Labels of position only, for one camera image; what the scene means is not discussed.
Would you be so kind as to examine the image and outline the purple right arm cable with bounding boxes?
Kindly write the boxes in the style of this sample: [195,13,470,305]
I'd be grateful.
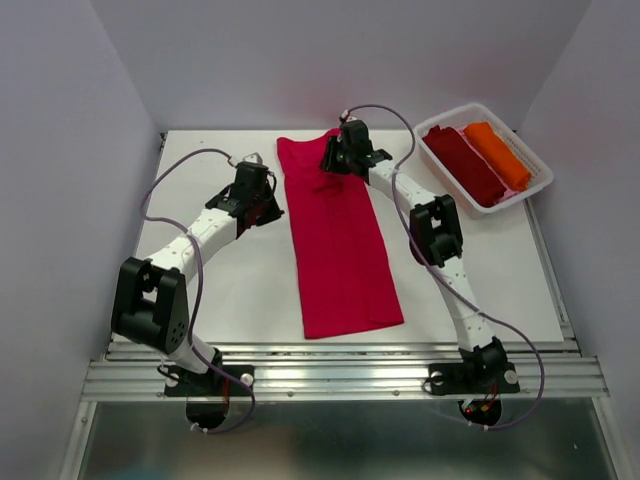
[339,103,546,431]

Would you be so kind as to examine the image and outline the orange rolled shirt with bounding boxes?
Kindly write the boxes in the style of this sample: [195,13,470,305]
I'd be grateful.
[463,122,532,192]

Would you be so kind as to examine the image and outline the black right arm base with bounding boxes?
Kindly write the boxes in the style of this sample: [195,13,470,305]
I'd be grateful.
[422,337,520,396]

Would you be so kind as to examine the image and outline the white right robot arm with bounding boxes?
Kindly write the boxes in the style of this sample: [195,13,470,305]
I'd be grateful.
[320,113,506,390]

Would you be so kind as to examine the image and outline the aluminium rail frame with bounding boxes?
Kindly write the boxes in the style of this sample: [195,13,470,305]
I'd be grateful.
[81,341,609,402]

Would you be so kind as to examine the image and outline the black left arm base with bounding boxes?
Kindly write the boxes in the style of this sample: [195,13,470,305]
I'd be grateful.
[156,348,255,398]

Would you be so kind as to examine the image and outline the white plastic basket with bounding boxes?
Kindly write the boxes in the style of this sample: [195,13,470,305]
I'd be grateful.
[414,103,554,219]

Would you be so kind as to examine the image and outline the dark red rolled shirt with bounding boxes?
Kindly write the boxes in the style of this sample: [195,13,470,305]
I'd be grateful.
[422,126,506,208]

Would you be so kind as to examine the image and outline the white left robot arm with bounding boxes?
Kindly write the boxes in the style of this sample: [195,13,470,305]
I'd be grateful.
[111,161,283,394]

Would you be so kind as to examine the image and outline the crimson red t shirt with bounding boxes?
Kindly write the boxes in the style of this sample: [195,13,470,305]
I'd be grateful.
[276,131,404,340]

